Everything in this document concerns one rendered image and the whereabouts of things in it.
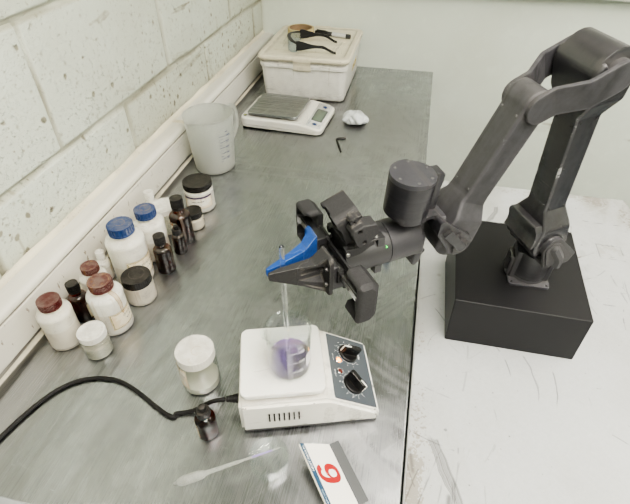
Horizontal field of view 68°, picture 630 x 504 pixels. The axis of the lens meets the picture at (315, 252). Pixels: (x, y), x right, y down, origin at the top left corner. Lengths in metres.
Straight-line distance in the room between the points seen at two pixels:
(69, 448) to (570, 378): 0.77
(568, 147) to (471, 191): 0.13
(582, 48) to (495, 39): 1.36
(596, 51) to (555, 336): 0.45
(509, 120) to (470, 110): 1.47
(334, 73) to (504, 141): 1.10
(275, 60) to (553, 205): 1.14
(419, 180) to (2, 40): 0.67
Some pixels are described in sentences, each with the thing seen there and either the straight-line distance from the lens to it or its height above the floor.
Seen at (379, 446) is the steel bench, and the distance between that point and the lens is 0.73.
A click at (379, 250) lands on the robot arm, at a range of 0.59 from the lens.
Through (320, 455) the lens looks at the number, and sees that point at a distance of 0.70.
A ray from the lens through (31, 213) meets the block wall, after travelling 0.96.
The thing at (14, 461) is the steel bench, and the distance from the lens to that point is 0.83.
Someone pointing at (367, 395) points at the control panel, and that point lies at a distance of 0.73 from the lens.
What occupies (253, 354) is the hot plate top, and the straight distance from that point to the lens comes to 0.71.
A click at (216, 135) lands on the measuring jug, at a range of 1.22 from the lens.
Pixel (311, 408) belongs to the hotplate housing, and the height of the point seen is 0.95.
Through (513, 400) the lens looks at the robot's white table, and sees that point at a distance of 0.82.
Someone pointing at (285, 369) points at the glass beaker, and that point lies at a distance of 0.65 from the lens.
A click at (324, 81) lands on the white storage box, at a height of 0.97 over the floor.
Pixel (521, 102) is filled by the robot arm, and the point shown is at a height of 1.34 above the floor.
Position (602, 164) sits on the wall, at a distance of 2.27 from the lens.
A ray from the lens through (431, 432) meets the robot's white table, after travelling 0.76.
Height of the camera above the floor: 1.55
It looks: 40 degrees down
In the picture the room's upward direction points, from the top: straight up
